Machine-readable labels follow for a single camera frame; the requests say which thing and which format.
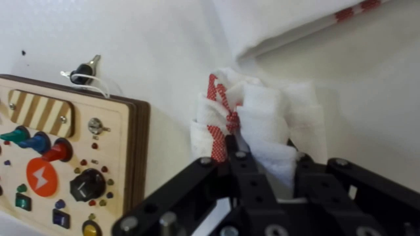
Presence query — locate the white towel with red stripes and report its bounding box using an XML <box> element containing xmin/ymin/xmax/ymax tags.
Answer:
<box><xmin>189</xmin><ymin>66</ymin><xmax>330</xmax><ymax>236</ymax></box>

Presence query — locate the folded white towel red tag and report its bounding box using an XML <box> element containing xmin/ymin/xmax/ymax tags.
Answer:
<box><xmin>211</xmin><ymin>0</ymin><xmax>391</xmax><ymax>62</ymax></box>

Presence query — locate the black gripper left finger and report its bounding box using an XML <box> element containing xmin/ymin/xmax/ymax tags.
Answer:
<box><xmin>110</xmin><ymin>135</ymin><xmax>277</xmax><ymax>236</ymax></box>

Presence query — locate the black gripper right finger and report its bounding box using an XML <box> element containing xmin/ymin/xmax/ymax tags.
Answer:
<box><xmin>288</xmin><ymin>139</ymin><xmax>420</xmax><ymax>236</ymax></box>

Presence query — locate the white plastic tray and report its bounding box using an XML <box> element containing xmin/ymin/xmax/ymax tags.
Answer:
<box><xmin>0</xmin><ymin>0</ymin><xmax>420</xmax><ymax>236</ymax></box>

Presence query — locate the wooden switch board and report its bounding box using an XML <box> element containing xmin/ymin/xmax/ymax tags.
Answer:
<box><xmin>0</xmin><ymin>73</ymin><xmax>152</xmax><ymax>236</ymax></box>

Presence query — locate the black headed key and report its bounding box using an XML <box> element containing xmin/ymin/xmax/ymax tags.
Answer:
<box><xmin>59</xmin><ymin>54</ymin><xmax>112</xmax><ymax>100</ymax></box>

